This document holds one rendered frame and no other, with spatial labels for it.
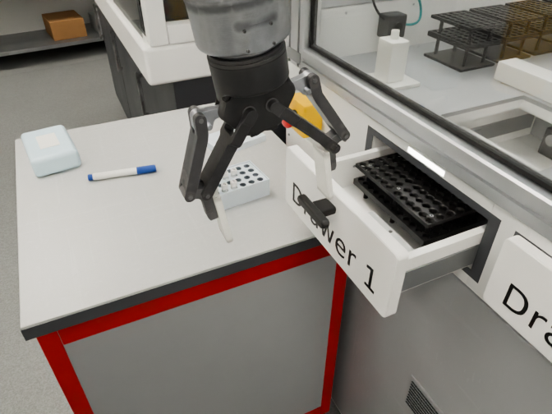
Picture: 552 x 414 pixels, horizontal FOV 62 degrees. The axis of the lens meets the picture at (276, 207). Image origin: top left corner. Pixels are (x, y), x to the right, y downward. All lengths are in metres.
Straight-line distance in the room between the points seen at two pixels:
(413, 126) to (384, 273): 0.24
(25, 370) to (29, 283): 0.93
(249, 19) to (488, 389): 0.62
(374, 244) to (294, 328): 0.46
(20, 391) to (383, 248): 1.35
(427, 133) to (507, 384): 0.37
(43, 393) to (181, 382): 0.75
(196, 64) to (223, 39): 0.95
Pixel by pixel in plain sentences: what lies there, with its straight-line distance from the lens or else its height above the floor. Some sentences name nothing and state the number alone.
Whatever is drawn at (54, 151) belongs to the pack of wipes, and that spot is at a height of 0.80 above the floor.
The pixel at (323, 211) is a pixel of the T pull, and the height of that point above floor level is 0.91.
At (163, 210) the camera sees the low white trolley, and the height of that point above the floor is 0.76.
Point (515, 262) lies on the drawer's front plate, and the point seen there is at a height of 0.91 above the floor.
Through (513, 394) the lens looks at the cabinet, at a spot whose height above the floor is 0.70.
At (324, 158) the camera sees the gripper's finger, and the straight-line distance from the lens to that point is 0.53.
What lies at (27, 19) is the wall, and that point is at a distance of 4.71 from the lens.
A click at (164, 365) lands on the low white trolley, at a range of 0.92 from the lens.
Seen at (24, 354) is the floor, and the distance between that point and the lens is 1.78.
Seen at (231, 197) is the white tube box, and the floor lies 0.78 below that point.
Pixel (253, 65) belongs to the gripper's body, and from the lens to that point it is 0.42.
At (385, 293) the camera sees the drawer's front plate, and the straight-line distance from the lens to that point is 0.60.
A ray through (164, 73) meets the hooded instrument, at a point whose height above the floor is 0.83.
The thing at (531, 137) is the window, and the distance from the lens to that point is 0.61.
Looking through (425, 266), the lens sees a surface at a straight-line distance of 0.63.
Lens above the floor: 1.29
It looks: 37 degrees down
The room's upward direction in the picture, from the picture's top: straight up
